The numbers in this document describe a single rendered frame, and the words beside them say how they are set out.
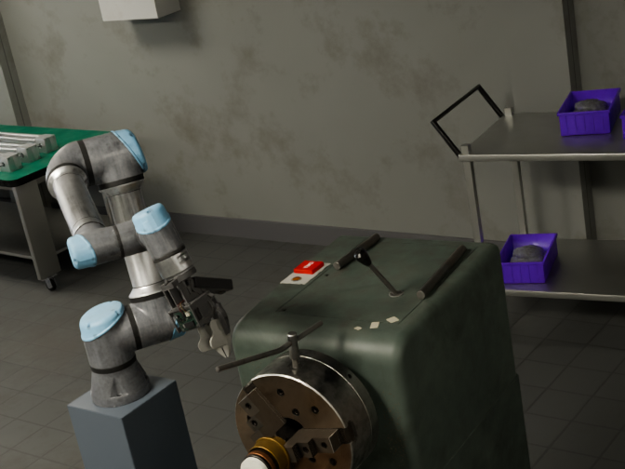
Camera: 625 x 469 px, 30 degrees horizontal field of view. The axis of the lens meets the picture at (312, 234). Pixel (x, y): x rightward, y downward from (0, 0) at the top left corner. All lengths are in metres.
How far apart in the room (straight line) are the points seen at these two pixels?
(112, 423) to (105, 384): 0.10
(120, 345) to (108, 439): 0.24
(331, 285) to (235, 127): 3.96
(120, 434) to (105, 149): 0.70
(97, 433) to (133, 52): 4.50
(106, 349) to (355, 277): 0.65
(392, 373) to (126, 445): 0.71
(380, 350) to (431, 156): 3.54
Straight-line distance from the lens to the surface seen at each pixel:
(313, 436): 2.59
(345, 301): 2.86
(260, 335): 2.82
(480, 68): 5.81
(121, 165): 2.88
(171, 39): 6.99
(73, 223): 2.65
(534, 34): 5.50
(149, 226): 2.46
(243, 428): 2.76
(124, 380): 2.94
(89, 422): 3.00
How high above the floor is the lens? 2.41
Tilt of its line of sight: 20 degrees down
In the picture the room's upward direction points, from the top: 11 degrees counter-clockwise
